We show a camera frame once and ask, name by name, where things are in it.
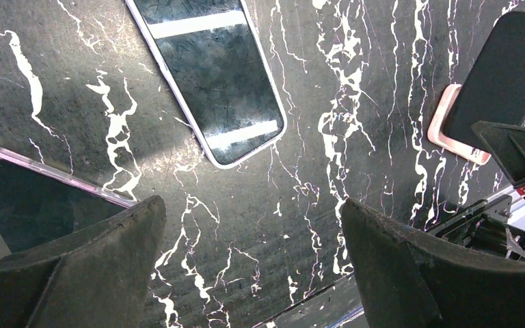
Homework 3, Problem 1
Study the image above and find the red-edged black phone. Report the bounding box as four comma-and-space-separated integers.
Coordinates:
0, 147, 135, 259

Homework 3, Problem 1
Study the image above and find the lavender phone case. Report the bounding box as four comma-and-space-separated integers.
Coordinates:
124, 0, 288, 171

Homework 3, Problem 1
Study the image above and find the pink phone case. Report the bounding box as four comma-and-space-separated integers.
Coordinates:
427, 83, 492, 166

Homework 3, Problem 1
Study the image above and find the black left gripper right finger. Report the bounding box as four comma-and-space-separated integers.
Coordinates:
341, 199, 525, 327

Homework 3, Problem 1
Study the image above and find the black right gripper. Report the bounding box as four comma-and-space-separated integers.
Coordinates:
429, 121, 525, 262

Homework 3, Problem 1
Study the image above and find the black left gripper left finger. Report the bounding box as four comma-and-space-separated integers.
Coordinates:
0, 195, 167, 327

